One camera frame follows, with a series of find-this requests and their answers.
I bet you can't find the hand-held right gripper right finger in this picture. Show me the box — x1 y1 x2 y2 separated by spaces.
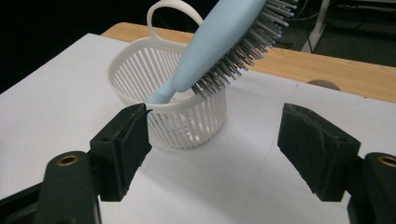
276 103 362 203

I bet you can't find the light blue hairbrush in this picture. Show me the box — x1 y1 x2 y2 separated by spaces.
146 0 300 105

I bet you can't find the white paper table cover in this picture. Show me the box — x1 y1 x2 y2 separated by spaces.
0 33 396 224

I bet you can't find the round table cable grommet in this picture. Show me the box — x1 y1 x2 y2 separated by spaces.
306 78 342 91

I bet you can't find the clear plastic basket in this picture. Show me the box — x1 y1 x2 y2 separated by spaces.
106 0 228 150

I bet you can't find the white metal desk frame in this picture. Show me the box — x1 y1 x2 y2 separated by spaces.
300 0 396 54

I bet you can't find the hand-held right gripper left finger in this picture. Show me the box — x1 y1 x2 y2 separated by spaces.
89 103 153 203

